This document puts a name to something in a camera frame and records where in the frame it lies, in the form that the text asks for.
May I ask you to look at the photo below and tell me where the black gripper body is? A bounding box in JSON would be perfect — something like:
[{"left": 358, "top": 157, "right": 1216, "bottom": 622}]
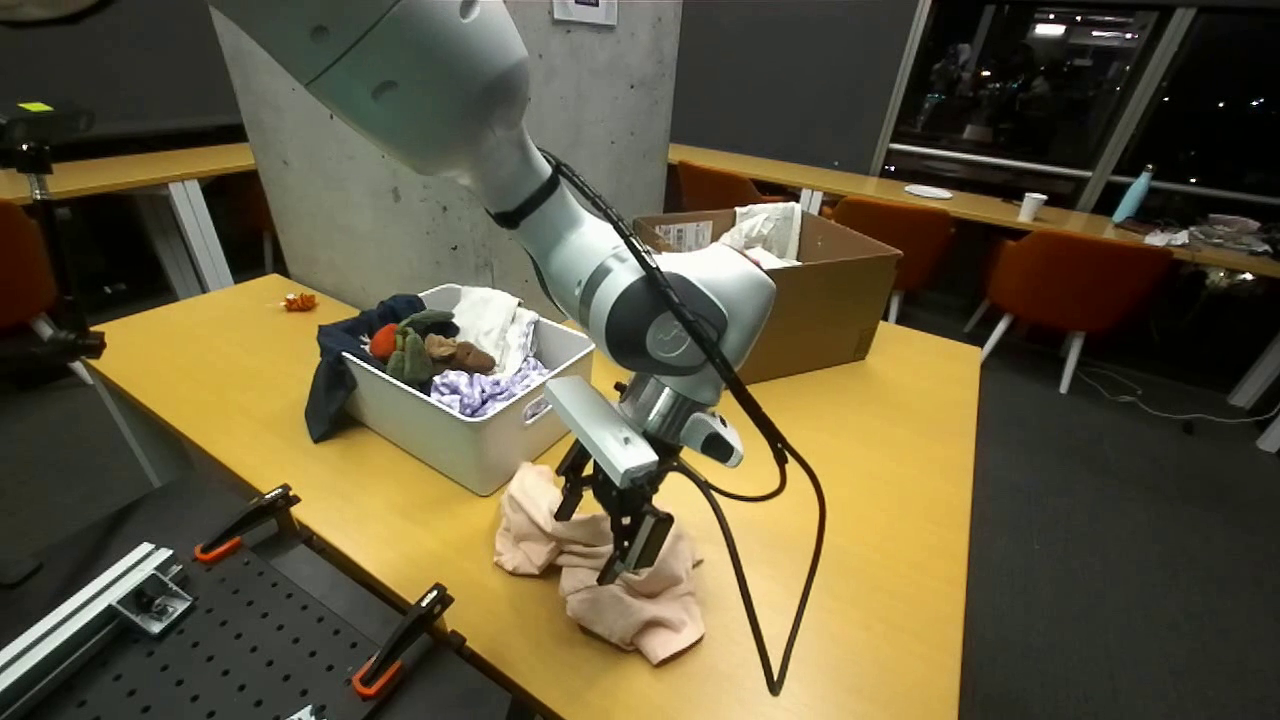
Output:
[{"left": 584, "top": 456, "right": 690, "bottom": 532}]

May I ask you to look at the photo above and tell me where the light pink shirt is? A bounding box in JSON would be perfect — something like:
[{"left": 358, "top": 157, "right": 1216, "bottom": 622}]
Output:
[{"left": 491, "top": 456, "right": 713, "bottom": 673}]

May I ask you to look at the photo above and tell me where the white plastic basket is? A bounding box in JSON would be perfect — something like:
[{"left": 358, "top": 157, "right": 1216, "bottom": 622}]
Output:
[{"left": 340, "top": 280, "right": 601, "bottom": 500}]

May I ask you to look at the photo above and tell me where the purple floral cloth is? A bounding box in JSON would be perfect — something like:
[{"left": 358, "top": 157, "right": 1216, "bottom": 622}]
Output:
[{"left": 429, "top": 352, "right": 553, "bottom": 426}]

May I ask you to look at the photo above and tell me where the black clamp with orange tip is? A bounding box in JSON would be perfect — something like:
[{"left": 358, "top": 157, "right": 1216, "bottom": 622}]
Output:
[
  {"left": 347, "top": 579, "right": 454, "bottom": 704},
  {"left": 188, "top": 479, "right": 303, "bottom": 570}
]

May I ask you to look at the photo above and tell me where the orange plush with green leaves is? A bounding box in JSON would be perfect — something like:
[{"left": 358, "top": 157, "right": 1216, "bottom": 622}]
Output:
[{"left": 362, "top": 310, "right": 465, "bottom": 395}]

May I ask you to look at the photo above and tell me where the navy blue cloth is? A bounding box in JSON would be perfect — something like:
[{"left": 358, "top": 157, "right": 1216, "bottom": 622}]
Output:
[{"left": 298, "top": 293, "right": 430, "bottom": 449}]

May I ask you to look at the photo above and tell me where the brown cardboard box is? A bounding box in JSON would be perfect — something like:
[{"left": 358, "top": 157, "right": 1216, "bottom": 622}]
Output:
[{"left": 631, "top": 206, "right": 906, "bottom": 391}]

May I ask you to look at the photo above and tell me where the white crumpled bag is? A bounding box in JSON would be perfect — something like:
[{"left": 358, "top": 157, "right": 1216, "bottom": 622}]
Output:
[{"left": 715, "top": 200, "right": 808, "bottom": 272}]

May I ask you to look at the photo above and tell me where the black perforated board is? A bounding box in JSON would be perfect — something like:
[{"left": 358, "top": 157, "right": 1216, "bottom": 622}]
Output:
[{"left": 23, "top": 532, "right": 522, "bottom": 720}]

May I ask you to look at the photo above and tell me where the orange chair with white legs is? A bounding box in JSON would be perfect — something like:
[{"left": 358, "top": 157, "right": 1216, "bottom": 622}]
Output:
[
  {"left": 960, "top": 227, "right": 1181, "bottom": 401},
  {"left": 826, "top": 197, "right": 960, "bottom": 330}
]

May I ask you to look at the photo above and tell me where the long wooden window desk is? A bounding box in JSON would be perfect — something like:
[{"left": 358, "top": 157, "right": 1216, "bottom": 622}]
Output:
[{"left": 664, "top": 139, "right": 1280, "bottom": 284}]

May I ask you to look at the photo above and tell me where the wooden desk with white legs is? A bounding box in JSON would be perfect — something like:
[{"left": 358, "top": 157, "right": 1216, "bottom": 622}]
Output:
[{"left": 0, "top": 139, "right": 258, "bottom": 299}]

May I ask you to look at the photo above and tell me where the light blue bottle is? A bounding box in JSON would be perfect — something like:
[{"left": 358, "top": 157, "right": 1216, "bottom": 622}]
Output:
[{"left": 1109, "top": 161, "right": 1159, "bottom": 227}]

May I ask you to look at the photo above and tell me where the grey clutter pile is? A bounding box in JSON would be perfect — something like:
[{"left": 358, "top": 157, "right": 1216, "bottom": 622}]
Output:
[{"left": 1138, "top": 211, "right": 1275, "bottom": 261}]

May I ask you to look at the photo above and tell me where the black device on stand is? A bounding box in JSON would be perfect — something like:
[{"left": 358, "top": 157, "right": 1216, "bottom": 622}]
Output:
[{"left": 0, "top": 98, "right": 95, "bottom": 177}]

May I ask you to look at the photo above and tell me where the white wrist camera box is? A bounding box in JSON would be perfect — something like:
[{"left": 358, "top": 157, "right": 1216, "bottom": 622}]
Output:
[{"left": 544, "top": 374, "right": 666, "bottom": 491}]

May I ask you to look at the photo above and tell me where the white cable connector block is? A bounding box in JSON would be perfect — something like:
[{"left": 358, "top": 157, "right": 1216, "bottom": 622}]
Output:
[{"left": 677, "top": 408, "right": 750, "bottom": 472}]

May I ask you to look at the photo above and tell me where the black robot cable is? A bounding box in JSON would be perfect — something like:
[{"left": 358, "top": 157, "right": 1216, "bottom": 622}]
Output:
[{"left": 544, "top": 157, "right": 832, "bottom": 700}]

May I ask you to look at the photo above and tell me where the white wall frame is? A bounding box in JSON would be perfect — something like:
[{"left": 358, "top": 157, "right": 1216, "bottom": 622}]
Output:
[{"left": 553, "top": 0, "right": 623, "bottom": 34}]

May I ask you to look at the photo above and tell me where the white window frame post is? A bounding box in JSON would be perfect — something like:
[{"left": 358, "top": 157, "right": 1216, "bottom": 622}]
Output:
[
  {"left": 867, "top": 0, "right": 936, "bottom": 177},
  {"left": 1073, "top": 4, "right": 1200, "bottom": 217}
]

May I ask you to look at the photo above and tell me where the aluminium rail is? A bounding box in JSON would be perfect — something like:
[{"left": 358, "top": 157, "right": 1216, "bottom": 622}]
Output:
[{"left": 0, "top": 536, "right": 194, "bottom": 713}]

